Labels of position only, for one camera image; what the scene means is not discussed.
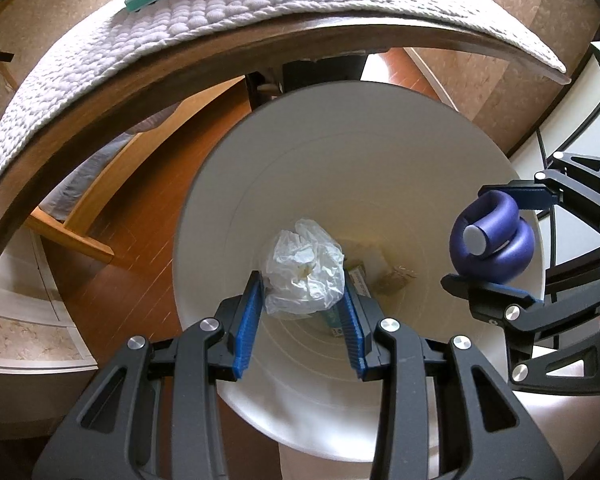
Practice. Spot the wooden bed frame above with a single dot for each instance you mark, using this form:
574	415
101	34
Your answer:
84	230

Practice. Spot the brown paper scrap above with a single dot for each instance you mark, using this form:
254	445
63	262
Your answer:
397	280

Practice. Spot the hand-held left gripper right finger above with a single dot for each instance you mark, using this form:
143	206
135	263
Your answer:
352	330

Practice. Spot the black table base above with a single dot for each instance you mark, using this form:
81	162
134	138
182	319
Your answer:
320	70

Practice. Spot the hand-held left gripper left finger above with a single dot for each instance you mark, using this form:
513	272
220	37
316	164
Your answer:
247	325

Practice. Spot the wooden round table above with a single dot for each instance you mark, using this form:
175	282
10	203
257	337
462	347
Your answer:
129	95

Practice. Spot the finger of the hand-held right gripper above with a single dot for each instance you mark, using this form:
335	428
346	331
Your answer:
530	192
505	292

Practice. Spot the lavender quilted blanket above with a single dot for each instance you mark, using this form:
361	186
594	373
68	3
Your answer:
229	15

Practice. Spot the clear plastic bag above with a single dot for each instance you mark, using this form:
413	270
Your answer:
305	270

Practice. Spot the green and white small box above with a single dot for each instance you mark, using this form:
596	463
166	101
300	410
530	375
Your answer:
360	282

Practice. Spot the white trash bin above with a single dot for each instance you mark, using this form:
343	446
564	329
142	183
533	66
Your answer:
355	160

